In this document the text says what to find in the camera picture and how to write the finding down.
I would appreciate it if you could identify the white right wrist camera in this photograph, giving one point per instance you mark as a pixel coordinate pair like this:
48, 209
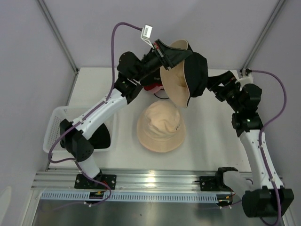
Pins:
245, 76

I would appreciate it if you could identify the white slotted cable duct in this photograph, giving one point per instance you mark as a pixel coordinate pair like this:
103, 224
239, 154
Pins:
129, 197

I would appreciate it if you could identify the black sport baseball cap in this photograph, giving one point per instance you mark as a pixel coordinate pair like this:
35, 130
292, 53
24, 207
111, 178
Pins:
153, 78

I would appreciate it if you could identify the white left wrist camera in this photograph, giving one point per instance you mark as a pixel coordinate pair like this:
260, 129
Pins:
146, 34

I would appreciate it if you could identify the left aluminium frame post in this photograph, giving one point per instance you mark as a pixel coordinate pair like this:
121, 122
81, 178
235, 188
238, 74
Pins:
56, 33

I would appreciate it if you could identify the aluminium frame post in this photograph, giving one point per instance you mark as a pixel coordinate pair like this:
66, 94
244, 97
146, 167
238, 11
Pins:
56, 33
278, 8

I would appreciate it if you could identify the black wire hat stand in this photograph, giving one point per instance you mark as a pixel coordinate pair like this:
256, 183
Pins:
161, 95

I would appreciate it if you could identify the right aluminium frame post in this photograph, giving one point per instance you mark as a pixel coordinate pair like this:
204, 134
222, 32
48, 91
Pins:
278, 8

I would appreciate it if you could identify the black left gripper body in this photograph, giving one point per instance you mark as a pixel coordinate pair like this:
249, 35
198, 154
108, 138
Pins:
152, 62

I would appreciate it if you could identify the beige black reversible bucket hat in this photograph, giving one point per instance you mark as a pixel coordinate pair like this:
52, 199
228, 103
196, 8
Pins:
188, 79

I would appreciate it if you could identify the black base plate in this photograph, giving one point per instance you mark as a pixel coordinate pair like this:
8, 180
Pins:
81, 182
217, 184

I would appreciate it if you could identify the red baseball cap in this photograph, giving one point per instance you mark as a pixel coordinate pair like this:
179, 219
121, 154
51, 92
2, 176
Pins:
153, 88

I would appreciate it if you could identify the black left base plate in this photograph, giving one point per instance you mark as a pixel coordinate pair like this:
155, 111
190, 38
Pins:
81, 182

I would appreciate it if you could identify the white plastic bin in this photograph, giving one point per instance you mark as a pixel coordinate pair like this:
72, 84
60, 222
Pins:
70, 113

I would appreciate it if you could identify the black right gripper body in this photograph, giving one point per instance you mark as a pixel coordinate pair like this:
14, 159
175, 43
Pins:
229, 93

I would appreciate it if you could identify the aluminium mounting rail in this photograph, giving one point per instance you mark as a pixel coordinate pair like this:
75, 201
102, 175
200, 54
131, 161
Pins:
128, 180

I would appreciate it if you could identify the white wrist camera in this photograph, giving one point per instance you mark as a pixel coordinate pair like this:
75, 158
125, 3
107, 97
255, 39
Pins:
146, 34
245, 76

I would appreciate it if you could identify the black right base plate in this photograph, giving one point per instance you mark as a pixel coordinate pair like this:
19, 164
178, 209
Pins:
217, 184

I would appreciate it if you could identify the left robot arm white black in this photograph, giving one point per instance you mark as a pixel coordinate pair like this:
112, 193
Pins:
132, 74

